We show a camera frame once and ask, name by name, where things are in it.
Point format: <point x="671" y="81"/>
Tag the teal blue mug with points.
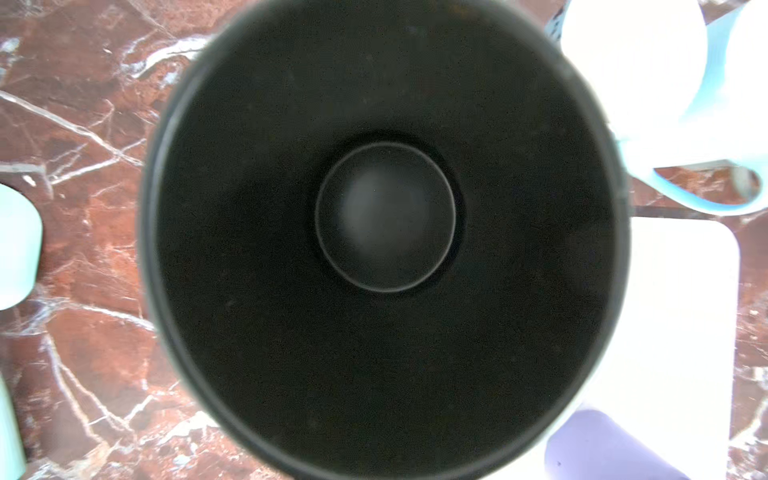
<point x="677" y="91"/>

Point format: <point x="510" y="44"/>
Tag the purple ceramic mug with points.
<point x="591" y="446"/>

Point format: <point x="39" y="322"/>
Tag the black ceramic mug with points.
<point x="384" y="239"/>

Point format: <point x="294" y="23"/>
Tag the light blue toy shovel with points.
<point x="21" y="235"/>

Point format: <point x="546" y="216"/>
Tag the lavender plastic tray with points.
<point x="666" y="378"/>

